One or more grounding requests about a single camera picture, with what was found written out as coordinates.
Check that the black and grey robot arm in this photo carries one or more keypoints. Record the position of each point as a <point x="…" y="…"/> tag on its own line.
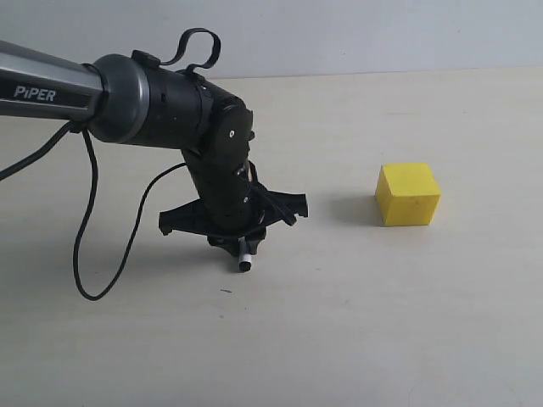
<point x="133" y="100"/>

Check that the black and white marker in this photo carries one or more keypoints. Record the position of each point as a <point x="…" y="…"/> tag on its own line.
<point x="244" y="257"/>

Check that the yellow foam cube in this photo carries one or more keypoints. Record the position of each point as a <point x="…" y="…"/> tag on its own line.
<point x="407" y="194"/>

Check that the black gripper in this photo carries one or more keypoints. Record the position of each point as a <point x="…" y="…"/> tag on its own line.
<point x="235" y="220"/>

